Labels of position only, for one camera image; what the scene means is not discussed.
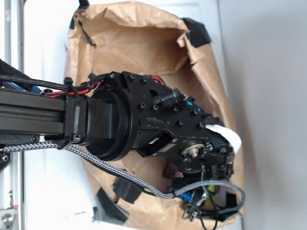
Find aluminium frame rail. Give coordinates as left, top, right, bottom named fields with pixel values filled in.
left=0, top=0, right=26, bottom=230

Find grey braided cable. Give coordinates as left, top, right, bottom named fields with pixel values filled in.
left=0, top=141, right=246, bottom=214

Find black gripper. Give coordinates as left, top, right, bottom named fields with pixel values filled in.
left=107, top=71, right=237, bottom=177

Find crumpled brown paper bag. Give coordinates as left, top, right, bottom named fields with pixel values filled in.
left=65, top=1, right=244, bottom=230

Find green plush animal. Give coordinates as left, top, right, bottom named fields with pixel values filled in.
left=203, top=185, right=220, bottom=210

